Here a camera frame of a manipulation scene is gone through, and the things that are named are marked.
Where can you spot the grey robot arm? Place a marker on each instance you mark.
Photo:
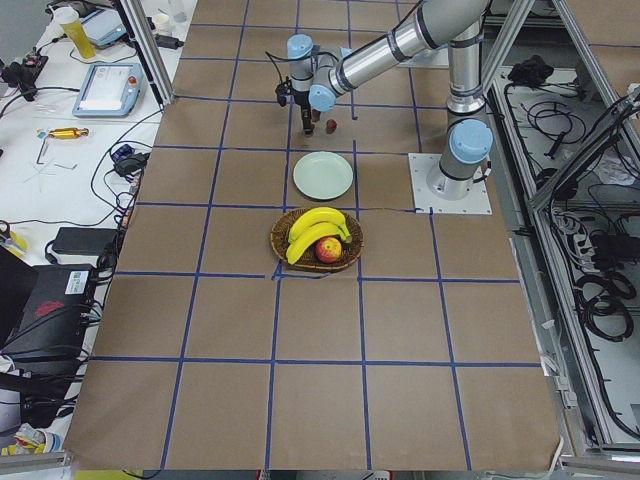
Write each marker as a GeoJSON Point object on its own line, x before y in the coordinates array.
{"type": "Point", "coordinates": [318, 76]}

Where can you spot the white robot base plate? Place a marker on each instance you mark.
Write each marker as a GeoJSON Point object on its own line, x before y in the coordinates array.
{"type": "Point", "coordinates": [437, 194]}

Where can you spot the red yellow apple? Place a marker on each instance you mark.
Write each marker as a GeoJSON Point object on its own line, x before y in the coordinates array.
{"type": "Point", "coordinates": [328, 250]}

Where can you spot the yellow bottle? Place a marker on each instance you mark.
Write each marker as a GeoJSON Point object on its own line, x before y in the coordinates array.
{"type": "Point", "coordinates": [68, 19]}

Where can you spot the black power brick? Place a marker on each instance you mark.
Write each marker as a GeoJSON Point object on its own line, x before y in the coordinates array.
{"type": "Point", "coordinates": [83, 241]}

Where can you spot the black computer case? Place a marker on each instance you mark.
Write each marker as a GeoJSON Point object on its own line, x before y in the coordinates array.
{"type": "Point", "coordinates": [54, 321]}

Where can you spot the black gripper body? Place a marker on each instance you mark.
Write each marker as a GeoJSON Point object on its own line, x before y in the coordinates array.
{"type": "Point", "coordinates": [303, 102]}

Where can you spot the brown wicker basket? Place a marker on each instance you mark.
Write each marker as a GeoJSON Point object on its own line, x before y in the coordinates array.
{"type": "Point", "coordinates": [308, 262]}

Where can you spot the aluminium frame post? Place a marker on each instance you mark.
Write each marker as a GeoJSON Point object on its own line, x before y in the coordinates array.
{"type": "Point", "coordinates": [137, 26]}

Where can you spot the pale green round plate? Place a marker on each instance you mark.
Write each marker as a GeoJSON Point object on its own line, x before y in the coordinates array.
{"type": "Point", "coordinates": [323, 175]}

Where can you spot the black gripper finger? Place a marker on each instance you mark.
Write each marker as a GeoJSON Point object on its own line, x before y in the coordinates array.
{"type": "Point", "coordinates": [306, 129]}

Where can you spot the blue teach pendant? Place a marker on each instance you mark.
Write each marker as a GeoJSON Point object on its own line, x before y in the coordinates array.
{"type": "Point", "coordinates": [103, 27]}

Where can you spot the yellow banana bunch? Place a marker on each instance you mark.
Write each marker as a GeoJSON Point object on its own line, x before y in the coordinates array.
{"type": "Point", "coordinates": [310, 232]}

